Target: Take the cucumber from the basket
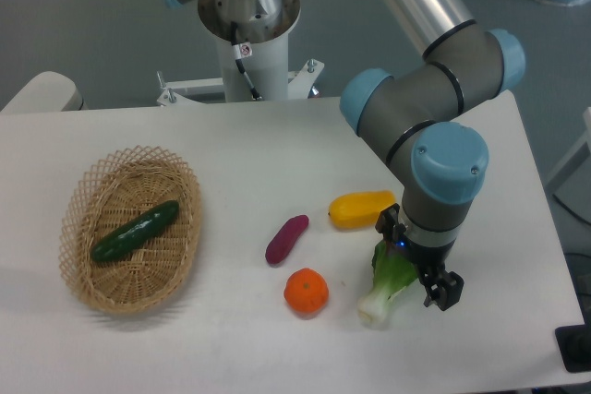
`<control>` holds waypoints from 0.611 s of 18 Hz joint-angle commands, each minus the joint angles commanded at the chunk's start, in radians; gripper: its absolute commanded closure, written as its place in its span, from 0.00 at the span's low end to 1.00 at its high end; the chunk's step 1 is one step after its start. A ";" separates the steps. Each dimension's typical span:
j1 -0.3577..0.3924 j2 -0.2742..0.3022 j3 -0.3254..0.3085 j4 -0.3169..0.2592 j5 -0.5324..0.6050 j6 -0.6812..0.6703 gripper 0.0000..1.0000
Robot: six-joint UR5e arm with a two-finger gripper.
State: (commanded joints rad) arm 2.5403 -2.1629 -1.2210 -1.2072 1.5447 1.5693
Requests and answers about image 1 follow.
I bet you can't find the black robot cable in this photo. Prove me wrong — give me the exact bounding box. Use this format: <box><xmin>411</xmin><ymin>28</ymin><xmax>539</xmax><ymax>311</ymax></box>
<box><xmin>229</xmin><ymin>19</ymin><xmax>263</xmax><ymax>101</ymax></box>

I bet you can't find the yellow bell pepper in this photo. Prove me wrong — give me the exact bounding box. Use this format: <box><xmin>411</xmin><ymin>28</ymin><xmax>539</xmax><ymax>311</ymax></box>
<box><xmin>328</xmin><ymin>190</ymin><xmax>396</xmax><ymax>230</ymax></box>

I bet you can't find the black device at table edge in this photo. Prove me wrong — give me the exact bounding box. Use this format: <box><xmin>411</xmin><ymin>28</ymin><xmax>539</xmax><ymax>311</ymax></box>
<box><xmin>555</xmin><ymin>325</ymin><xmax>590</xmax><ymax>373</ymax></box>

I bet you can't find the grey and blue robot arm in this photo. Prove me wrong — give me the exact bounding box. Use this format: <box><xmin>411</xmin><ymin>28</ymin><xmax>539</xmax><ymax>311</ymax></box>
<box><xmin>164</xmin><ymin>0</ymin><xmax>525</xmax><ymax>310</ymax></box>

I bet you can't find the orange tangerine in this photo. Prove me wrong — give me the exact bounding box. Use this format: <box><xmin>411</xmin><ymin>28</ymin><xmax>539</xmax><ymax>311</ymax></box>
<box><xmin>283</xmin><ymin>268</ymin><xmax>330</xmax><ymax>316</ymax></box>

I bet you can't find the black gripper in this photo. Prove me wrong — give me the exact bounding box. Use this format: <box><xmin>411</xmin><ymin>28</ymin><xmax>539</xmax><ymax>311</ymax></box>
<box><xmin>375</xmin><ymin>203</ymin><xmax>464</xmax><ymax>311</ymax></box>

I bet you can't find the green bok choy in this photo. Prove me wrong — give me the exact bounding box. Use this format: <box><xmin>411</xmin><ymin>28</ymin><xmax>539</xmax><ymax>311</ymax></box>
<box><xmin>357</xmin><ymin>241</ymin><xmax>417</xmax><ymax>328</ymax></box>

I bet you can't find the purple sweet potato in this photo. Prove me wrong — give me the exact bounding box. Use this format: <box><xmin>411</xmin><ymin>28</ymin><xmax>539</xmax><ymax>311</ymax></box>
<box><xmin>265</xmin><ymin>214</ymin><xmax>309</xmax><ymax>266</ymax></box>

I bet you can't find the woven wicker basket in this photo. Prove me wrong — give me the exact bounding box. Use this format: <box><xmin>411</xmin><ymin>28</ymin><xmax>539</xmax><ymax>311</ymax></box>
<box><xmin>59</xmin><ymin>146</ymin><xmax>201</xmax><ymax>315</ymax></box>

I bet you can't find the white chair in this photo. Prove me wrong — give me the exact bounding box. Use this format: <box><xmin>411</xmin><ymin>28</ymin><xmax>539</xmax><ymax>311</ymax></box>
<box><xmin>1</xmin><ymin>71</ymin><xmax>88</xmax><ymax>115</ymax></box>

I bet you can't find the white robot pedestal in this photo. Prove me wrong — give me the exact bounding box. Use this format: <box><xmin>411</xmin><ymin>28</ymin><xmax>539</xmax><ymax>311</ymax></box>
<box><xmin>158</xmin><ymin>0</ymin><xmax>325</xmax><ymax>106</ymax></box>

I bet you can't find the green cucumber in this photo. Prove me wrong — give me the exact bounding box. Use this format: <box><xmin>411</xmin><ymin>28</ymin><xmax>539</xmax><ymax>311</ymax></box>
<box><xmin>90</xmin><ymin>200</ymin><xmax>180</xmax><ymax>263</ymax></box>

